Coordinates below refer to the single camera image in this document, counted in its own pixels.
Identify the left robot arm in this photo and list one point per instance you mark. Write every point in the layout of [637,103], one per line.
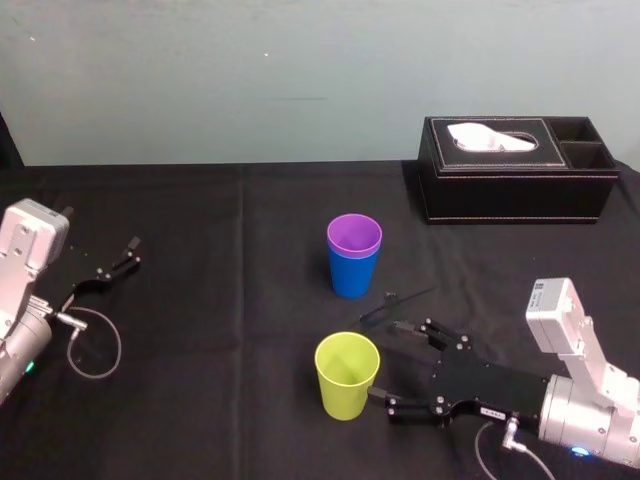
[22,250]

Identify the green plastic cup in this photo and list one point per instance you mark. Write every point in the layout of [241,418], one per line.
[342,400]

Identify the blue plastic cup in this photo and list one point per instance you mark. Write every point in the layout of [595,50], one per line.
[352,277]

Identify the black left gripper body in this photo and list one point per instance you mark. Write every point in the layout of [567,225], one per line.
[75,270]

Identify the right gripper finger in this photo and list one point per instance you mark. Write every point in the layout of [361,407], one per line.
[412,411]
[440,334]

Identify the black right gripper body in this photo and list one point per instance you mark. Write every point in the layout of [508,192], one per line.
[490,382]

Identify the black leather tissue box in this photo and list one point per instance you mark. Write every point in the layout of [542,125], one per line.
[510,195]

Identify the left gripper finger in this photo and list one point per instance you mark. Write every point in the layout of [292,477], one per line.
[119,265]

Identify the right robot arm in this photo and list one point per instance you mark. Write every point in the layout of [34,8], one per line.
[585,410]

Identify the white tissue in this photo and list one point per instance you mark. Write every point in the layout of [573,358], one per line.
[480,136]

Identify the purple plastic cup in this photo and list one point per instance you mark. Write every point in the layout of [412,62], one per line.
[345,250]

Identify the black panel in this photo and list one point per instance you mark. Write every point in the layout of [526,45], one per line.
[9,142]

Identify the black tablecloth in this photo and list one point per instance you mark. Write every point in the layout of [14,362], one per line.
[200,350]

